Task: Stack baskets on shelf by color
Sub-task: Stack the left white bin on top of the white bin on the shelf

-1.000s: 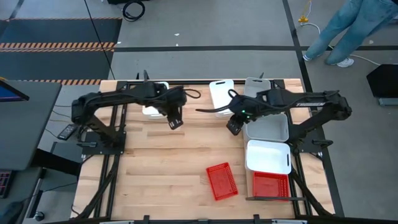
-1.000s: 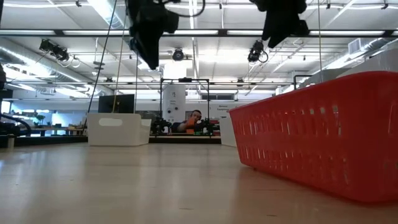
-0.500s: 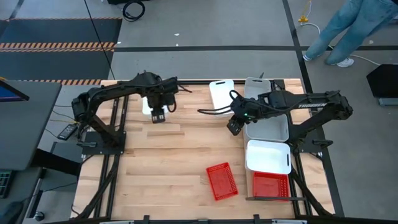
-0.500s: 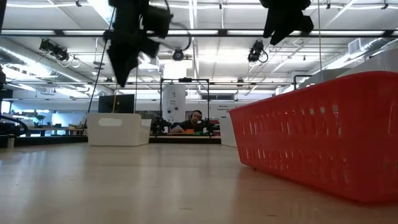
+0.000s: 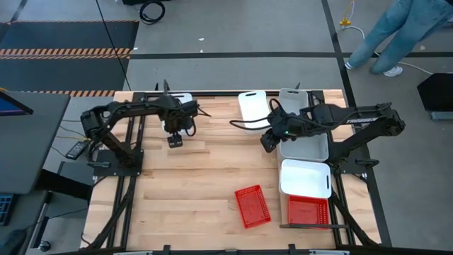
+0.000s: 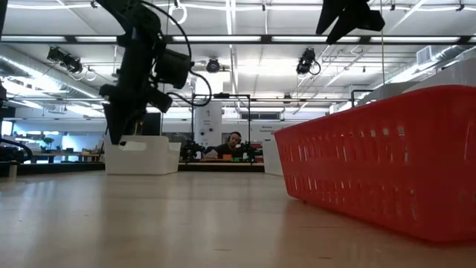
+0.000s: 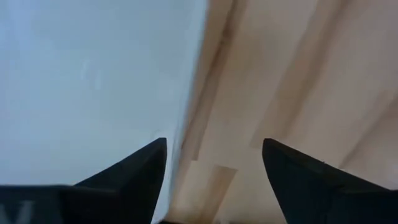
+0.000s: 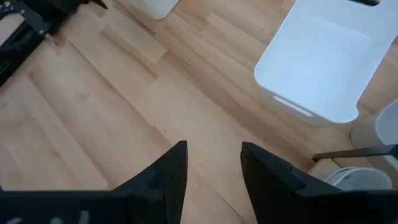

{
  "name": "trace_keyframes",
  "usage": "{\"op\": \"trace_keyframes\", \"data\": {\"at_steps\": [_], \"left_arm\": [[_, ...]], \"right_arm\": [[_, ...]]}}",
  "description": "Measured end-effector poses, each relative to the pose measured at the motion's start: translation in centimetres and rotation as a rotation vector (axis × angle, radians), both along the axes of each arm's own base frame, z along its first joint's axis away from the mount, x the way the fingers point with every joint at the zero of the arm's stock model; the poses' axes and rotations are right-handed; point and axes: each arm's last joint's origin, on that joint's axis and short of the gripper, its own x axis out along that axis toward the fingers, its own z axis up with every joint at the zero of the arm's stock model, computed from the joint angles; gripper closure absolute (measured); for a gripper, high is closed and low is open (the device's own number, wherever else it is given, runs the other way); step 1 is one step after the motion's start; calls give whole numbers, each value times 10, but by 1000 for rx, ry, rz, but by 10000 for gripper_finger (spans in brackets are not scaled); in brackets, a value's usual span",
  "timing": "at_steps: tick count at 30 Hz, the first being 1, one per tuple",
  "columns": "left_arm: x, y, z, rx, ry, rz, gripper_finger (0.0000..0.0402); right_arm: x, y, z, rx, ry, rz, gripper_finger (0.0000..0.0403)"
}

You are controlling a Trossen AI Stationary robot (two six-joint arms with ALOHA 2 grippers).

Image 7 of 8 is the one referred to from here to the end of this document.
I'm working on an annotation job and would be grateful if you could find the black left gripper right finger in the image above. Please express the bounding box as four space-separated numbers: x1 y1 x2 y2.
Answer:
262 138 398 224

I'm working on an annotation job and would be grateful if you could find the white plastic basket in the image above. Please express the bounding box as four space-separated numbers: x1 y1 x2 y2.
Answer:
0 0 208 224

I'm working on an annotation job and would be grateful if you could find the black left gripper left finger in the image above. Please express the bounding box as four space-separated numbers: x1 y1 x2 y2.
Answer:
0 137 168 224

